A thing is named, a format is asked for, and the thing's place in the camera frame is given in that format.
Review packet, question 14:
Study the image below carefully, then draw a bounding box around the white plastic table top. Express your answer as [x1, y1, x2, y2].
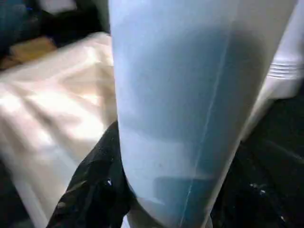
[0, 31, 304, 228]

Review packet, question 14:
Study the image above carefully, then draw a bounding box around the yellow cardboard box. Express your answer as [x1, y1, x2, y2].
[8, 37, 56, 64]

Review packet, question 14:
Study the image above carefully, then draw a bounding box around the black plastic mat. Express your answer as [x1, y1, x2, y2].
[0, 0, 304, 228]

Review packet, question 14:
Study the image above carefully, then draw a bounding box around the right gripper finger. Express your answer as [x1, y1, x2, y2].
[46, 120, 132, 228]

